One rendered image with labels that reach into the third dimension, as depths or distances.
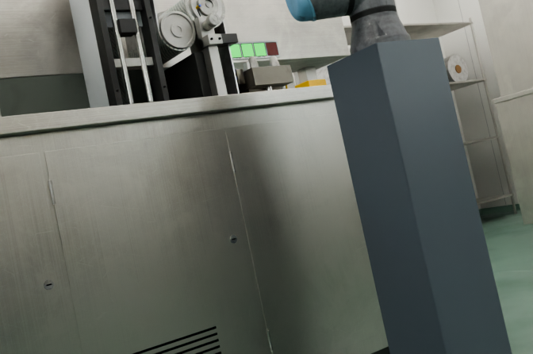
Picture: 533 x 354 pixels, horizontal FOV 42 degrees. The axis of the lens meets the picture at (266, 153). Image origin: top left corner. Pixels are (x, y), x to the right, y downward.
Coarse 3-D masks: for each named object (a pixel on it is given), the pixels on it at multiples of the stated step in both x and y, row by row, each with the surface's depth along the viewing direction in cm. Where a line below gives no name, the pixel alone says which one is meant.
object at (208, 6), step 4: (200, 0) 218; (204, 0) 218; (208, 0) 220; (216, 0) 221; (204, 4) 218; (208, 4) 219; (212, 4) 220; (216, 4) 221; (200, 8) 217; (204, 8) 218; (208, 8) 219; (212, 8) 220; (216, 8) 221; (200, 12) 218; (204, 12) 218; (208, 12) 219; (212, 12) 219; (216, 12) 220
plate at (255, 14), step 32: (0, 0) 216; (32, 0) 222; (64, 0) 229; (160, 0) 250; (224, 0) 266; (256, 0) 275; (0, 32) 215; (32, 32) 221; (64, 32) 227; (256, 32) 272; (288, 32) 281; (320, 32) 292; (0, 64) 213; (32, 64) 219; (64, 64) 225; (288, 64) 291; (320, 64) 307
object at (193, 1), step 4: (192, 0) 217; (196, 0) 218; (192, 4) 217; (196, 4) 218; (220, 4) 223; (192, 8) 217; (220, 8) 223; (192, 12) 218; (196, 12) 217; (220, 12) 223; (196, 16) 217; (204, 16) 219; (196, 32) 227
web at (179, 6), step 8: (152, 0) 211; (184, 0) 220; (152, 8) 211; (176, 8) 224; (184, 8) 219; (160, 16) 236; (112, 32) 204; (112, 40) 204; (128, 40) 227; (160, 40) 211; (112, 48) 205; (128, 48) 228; (136, 48) 223; (144, 48) 219; (160, 48) 214; (168, 48) 212; (176, 48) 212; (184, 48) 214; (128, 56) 229; (136, 56) 225; (168, 56) 218; (120, 72) 203; (120, 80) 204; (120, 88) 204
